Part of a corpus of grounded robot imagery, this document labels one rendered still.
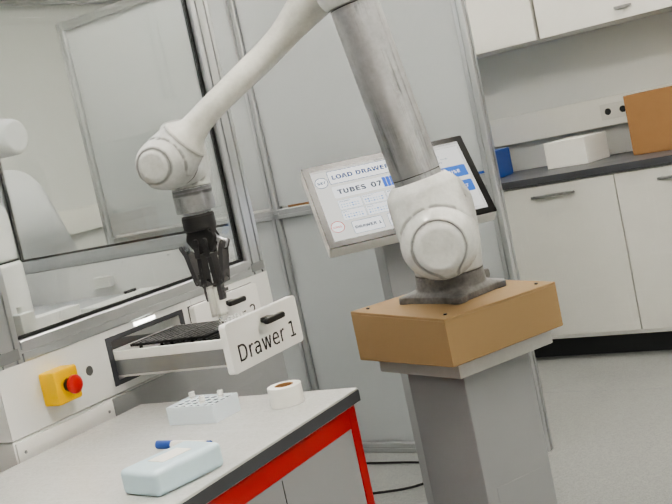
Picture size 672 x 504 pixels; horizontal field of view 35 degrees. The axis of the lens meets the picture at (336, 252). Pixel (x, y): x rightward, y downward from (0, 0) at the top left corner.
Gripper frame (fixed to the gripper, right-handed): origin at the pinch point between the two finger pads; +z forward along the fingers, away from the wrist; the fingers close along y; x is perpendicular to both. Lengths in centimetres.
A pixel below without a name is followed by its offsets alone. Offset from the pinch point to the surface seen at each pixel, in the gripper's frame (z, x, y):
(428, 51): -55, -167, 10
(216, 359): 11.0, 11.9, -5.4
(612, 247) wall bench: 44, -294, -6
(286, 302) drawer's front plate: 4.4, -11.5, -10.7
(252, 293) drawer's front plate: 5.9, -44.2, 21.4
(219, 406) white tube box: 17.4, 26.4, -14.9
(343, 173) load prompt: -20, -90, 12
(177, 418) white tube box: 18.8, 28.1, -5.0
